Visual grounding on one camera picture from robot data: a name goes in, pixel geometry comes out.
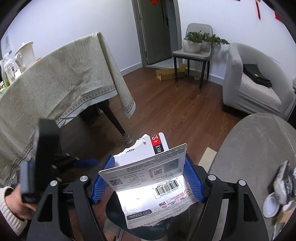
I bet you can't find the beige floor mat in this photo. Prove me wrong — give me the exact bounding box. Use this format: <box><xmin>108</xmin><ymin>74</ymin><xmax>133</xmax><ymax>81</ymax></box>
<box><xmin>198</xmin><ymin>147</ymin><xmax>217</xmax><ymax>173</ymax></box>

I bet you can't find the red chinese knot ornament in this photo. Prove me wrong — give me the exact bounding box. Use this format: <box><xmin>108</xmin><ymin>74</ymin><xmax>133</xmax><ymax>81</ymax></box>
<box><xmin>255</xmin><ymin>0</ymin><xmax>261</xmax><ymax>20</ymax></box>

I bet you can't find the white plastic lid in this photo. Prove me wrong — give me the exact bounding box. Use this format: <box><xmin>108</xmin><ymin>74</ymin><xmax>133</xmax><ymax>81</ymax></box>
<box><xmin>262</xmin><ymin>192</ymin><xmax>280</xmax><ymax>218</ymax></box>

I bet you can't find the flat cardboard box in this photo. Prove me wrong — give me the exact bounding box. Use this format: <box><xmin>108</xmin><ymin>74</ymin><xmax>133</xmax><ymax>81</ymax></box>
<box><xmin>156</xmin><ymin>63</ymin><xmax>186</xmax><ymax>81</ymax></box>

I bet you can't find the grey door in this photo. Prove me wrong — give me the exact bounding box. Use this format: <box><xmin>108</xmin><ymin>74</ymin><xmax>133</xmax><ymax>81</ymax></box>
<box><xmin>132</xmin><ymin>1</ymin><xmax>182</xmax><ymax>69</ymax></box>

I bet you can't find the beige patterned tablecloth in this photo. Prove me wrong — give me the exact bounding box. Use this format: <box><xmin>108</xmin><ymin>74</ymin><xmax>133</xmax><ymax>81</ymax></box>
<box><xmin>1</xmin><ymin>33</ymin><xmax>136</xmax><ymax>187</ymax></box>

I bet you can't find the brown cardboard tape roll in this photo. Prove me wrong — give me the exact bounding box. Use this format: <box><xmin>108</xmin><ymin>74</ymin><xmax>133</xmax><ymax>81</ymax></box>
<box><xmin>276</xmin><ymin>201</ymin><xmax>295</xmax><ymax>224</ymax></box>

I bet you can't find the dark teal trash bin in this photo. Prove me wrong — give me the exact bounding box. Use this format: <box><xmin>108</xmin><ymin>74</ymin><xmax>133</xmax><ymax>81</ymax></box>
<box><xmin>105</xmin><ymin>190</ymin><xmax>197</xmax><ymax>240</ymax></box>

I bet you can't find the white kettle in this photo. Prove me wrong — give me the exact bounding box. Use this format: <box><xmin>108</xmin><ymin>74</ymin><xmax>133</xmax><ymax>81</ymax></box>
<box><xmin>15</xmin><ymin>41</ymin><xmax>36</xmax><ymax>73</ymax></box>

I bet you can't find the red right wall scroll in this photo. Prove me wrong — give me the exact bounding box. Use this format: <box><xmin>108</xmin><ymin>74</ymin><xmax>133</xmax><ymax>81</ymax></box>
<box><xmin>274</xmin><ymin>11</ymin><xmax>283</xmax><ymax>23</ymax></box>

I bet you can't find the grey armchair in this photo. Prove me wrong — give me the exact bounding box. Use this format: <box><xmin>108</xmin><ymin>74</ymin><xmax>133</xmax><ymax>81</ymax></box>
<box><xmin>222</xmin><ymin>43</ymin><xmax>295</xmax><ymax>120</ymax></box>

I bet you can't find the person's left hand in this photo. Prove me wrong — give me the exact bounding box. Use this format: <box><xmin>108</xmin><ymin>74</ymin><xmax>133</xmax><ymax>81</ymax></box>
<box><xmin>4</xmin><ymin>184</ymin><xmax>37</xmax><ymax>220</ymax></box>

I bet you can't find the grey dining chair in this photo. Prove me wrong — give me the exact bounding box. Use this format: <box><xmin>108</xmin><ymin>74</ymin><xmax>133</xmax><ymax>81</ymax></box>
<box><xmin>172</xmin><ymin>23</ymin><xmax>213</xmax><ymax>92</ymax></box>

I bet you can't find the potted green plant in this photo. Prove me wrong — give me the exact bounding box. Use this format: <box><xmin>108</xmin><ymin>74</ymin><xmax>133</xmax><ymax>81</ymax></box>
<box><xmin>183</xmin><ymin>31</ymin><xmax>230</xmax><ymax>53</ymax></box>

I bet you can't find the dark wooden table leg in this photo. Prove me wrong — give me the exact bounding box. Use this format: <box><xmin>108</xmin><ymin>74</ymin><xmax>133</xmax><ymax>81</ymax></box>
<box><xmin>98</xmin><ymin>100</ymin><xmax>132</xmax><ymax>144</ymax></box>

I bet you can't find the white SD card packaging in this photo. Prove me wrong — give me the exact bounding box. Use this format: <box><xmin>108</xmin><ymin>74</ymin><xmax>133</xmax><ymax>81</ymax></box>
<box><xmin>98</xmin><ymin>131</ymin><xmax>200</xmax><ymax>230</ymax></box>

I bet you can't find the round grey marble table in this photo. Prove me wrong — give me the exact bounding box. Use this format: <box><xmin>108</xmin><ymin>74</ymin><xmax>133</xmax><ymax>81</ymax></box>
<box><xmin>208</xmin><ymin>112</ymin><xmax>296</xmax><ymax>241</ymax></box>

